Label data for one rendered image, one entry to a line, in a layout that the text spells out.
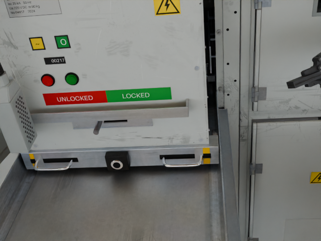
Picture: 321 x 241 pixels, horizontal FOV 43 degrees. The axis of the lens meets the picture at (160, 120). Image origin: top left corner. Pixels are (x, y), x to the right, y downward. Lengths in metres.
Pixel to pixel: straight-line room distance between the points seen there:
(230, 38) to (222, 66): 0.10
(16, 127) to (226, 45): 0.64
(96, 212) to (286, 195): 0.80
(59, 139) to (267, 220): 0.92
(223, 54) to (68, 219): 0.65
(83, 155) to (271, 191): 0.75
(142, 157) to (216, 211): 0.25
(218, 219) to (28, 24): 0.62
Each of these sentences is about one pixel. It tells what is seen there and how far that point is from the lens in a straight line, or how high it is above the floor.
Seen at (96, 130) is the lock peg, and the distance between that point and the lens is 1.00.
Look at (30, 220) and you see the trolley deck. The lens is 1.09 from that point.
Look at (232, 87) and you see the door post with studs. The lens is 1.30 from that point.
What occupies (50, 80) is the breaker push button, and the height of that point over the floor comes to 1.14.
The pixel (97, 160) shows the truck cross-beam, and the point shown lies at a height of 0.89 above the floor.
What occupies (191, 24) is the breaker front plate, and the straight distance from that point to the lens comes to 0.90.
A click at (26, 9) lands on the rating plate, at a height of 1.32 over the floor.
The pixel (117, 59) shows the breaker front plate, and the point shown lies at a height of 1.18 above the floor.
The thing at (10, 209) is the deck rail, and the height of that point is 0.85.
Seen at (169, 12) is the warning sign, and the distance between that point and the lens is 0.89.
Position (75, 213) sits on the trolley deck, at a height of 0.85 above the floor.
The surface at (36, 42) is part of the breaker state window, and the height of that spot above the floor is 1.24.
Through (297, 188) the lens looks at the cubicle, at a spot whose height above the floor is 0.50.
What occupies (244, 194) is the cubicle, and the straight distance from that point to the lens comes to 1.60.
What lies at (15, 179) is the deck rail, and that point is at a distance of 1.17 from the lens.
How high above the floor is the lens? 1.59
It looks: 35 degrees down
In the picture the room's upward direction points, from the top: 7 degrees counter-clockwise
